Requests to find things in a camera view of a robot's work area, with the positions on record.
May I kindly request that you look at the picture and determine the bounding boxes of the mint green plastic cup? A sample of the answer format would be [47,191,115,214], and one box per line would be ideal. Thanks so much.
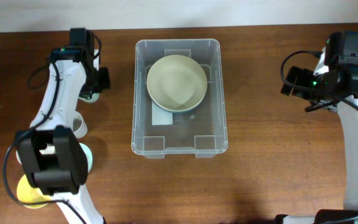
[78,93,99,103]

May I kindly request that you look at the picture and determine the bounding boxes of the grey plastic cup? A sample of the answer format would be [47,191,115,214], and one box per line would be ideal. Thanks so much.
[73,111,88,139]

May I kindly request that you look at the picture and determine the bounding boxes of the beige shallow bowl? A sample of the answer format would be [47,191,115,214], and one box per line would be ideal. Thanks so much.
[146,55,208,110]

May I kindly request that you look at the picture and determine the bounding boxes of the mint small bowl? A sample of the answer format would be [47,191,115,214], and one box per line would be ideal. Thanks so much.
[80,143,93,173]

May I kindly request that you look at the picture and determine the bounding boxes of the yellow small bowl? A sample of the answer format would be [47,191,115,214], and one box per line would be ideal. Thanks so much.
[16,175,51,203]

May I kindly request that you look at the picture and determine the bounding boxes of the white small bowl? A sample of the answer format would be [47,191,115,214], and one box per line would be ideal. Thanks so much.
[16,151,22,165]

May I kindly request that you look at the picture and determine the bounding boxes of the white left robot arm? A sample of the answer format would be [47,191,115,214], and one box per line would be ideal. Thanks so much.
[12,45,108,223]

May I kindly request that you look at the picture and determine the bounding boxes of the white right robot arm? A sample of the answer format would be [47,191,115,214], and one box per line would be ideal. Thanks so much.
[274,65,358,223]

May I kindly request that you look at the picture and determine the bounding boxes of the clear plastic storage bin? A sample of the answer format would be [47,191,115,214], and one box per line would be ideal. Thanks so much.
[131,39,229,159]

